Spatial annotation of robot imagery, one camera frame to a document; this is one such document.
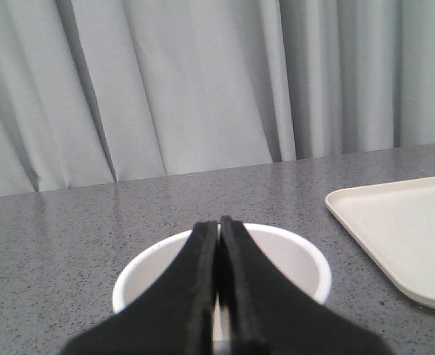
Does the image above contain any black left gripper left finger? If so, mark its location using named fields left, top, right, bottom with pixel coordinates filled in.
left=62, top=221, right=218, bottom=354

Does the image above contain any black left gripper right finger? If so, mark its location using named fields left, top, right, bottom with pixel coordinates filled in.
left=217, top=216, right=392, bottom=354

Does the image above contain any white smiley mug black handle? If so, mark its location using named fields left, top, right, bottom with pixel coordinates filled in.
left=112, top=223, right=332, bottom=355

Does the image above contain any grey pleated curtain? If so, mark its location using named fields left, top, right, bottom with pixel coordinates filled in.
left=0, top=1, right=435, bottom=196

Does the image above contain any cream rectangular plastic tray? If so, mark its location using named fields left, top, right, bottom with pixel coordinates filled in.
left=326, top=177, right=435, bottom=309

